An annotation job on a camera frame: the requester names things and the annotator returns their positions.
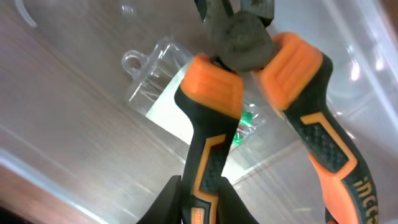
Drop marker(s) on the orange black pliers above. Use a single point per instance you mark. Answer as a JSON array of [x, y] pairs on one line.
[[293, 75]]

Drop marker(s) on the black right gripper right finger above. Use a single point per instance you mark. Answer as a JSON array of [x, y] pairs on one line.
[[231, 209]]

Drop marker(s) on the clear plastic container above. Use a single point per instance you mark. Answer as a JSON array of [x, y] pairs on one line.
[[73, 151]]

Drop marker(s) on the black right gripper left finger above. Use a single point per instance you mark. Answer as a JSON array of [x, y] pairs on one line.
[[166, 208]]

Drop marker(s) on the clear screwdriver set case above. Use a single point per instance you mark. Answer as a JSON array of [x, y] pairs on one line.
[[155, 79]]

